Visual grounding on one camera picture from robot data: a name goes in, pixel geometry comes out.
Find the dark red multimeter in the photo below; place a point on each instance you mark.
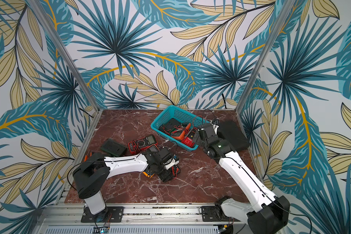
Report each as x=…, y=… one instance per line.
x=142, y=144

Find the orange red multimeter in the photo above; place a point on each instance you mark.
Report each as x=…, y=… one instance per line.
x=153, y=149

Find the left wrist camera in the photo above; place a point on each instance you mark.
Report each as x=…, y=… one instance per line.
x=170, y=163

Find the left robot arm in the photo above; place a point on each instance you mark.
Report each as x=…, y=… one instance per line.
x=90, y=175

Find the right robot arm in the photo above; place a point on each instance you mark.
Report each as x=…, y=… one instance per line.
x=265, y=213

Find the black case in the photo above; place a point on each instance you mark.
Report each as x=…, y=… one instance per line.
x=230, y=131

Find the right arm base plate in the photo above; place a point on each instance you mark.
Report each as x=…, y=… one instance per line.
x=214, y=214

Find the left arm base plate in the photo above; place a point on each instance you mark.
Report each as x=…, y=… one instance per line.
x=109, y=215

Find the aluminium front rail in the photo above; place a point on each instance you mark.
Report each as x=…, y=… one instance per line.
x=138, y=218

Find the green black device left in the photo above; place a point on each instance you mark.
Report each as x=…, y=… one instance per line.
x=113, y=148

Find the teal plastic basket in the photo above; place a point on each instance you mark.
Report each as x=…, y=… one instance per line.
x=183, y=117

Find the orange handled pliers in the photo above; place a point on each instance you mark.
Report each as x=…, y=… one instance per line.
x=87, y=156

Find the small dark green multimeter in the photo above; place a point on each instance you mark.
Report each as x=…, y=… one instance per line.
x=175, y=171

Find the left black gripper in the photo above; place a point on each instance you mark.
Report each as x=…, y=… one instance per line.
x=167, y=176

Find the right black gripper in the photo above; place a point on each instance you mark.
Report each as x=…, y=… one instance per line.
x=201, y=133

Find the orange grey multimeter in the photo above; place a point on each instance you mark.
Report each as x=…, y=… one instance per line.
x=179, y=131

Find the green black multimeter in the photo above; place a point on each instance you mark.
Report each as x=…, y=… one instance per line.
x=171, y=126

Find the yellow orange multimeter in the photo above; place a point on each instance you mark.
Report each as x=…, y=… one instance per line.
x=148, y=175

